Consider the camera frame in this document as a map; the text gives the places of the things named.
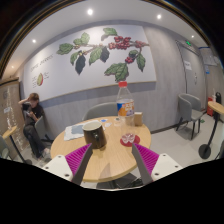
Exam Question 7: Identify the small wooden box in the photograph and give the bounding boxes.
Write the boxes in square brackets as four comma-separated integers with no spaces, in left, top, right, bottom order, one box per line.
[133,111,144,127]

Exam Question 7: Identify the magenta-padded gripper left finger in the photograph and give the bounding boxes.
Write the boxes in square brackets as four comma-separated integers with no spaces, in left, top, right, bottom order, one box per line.
[42,142,94,187]

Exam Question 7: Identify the grey upholstered chair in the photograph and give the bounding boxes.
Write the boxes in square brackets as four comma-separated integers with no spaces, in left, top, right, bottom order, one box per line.
[34,115,54,146]
[82,101,119,122]
[175,93,204,140]

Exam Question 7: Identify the grey door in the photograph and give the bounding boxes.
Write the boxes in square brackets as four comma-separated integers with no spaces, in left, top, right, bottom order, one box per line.
[175,41,207,109]

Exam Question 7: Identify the round recessed ceiling lights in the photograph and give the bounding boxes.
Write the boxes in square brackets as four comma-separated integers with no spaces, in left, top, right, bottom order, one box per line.
[9,8,196,69]

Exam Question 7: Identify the coffee plant wall mural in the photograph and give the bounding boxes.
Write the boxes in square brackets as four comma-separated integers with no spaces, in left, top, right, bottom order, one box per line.
[22,24,158,102]

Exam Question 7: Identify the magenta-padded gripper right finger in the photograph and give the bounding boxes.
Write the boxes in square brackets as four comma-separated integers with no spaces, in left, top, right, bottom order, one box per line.
[130,142,184,186]

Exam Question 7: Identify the round wooden side table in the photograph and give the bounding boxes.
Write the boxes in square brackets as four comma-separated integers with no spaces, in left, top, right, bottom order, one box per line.
[1,125,33,166]
[198,100,224,160]

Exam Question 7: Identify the person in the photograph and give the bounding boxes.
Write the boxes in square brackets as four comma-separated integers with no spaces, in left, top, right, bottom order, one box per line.
[17,92,51,159]

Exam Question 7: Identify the red extinguisher box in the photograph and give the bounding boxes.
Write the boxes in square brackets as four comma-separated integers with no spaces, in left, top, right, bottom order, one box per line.
[207,96,217,117]

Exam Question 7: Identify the white paper door notice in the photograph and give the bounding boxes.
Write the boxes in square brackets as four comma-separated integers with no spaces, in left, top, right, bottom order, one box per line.
[183,60,193,71]

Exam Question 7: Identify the wooden framed glass partition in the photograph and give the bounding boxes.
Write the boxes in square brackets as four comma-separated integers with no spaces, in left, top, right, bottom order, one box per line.
[0,77,29,154]

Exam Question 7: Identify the white wall notice board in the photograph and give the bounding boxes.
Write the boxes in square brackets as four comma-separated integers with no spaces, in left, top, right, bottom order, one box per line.
[199,46,218,67]

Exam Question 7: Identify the flat round red coaster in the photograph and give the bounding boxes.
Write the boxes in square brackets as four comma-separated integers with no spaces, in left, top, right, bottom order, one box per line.
[119,134,141,148]

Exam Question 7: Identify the black mug white inside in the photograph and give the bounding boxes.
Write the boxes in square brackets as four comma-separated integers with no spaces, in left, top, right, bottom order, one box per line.
[81,120,108,150]

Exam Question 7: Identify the clear red-capped water bottle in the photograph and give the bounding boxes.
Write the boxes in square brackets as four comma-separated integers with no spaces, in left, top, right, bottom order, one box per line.
[115,80,137,145]

